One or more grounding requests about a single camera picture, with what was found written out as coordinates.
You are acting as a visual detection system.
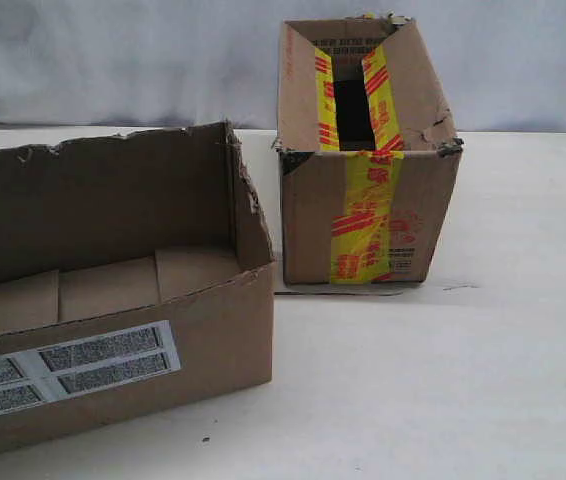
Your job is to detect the brown cardboard box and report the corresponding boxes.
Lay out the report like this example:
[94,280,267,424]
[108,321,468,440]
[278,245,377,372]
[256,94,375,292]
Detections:
[0,121,274,453]

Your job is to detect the cardboard box with yellow tape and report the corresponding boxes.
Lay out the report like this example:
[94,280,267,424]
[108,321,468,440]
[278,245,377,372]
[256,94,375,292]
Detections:
[275,14,463,286]

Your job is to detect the white fabric backdrop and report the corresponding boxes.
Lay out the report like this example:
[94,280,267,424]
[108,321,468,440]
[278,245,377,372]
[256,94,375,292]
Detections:
[0,1,566,132]

